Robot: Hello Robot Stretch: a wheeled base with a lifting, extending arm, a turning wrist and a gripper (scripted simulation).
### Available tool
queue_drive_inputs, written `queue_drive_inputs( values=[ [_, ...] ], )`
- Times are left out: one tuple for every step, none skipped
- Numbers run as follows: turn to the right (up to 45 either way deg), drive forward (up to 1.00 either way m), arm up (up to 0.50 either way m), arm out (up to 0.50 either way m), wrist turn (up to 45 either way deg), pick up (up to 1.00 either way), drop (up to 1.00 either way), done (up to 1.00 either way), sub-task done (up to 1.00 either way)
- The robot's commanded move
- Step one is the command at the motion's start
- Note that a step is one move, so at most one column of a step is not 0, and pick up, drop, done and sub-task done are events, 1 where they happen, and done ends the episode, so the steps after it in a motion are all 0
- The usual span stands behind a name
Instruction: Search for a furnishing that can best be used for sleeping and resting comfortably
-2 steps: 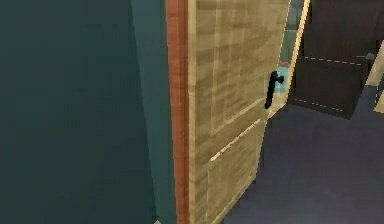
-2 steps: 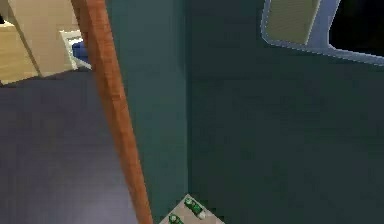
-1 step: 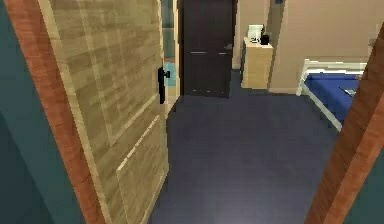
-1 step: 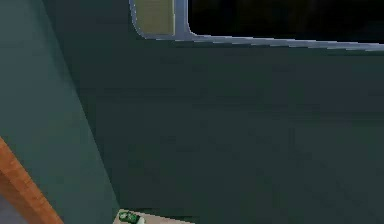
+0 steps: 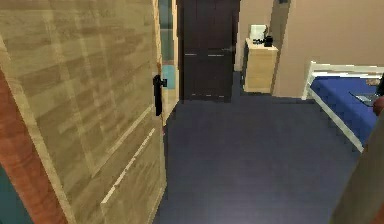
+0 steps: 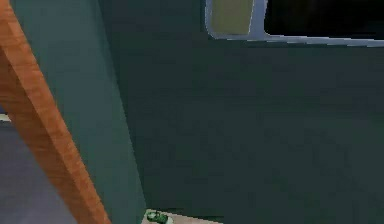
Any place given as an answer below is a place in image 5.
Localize light wooden bedside cabinet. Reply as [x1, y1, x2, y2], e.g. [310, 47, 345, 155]
[242, 37, 279, 94]

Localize white box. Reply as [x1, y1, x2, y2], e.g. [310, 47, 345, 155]
[249, 24, 268, 42]

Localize dark brown wardrobe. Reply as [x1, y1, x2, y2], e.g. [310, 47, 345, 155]
[176, 0, 241, 103]

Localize black door handle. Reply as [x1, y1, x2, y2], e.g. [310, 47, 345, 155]
[152, 74, 168, 117]

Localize white bed with blue cover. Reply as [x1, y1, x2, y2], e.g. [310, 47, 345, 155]
[301, 60, 384, 154]

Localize light wooden room door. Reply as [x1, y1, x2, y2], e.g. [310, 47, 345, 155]
[0, 0, 168, 224]

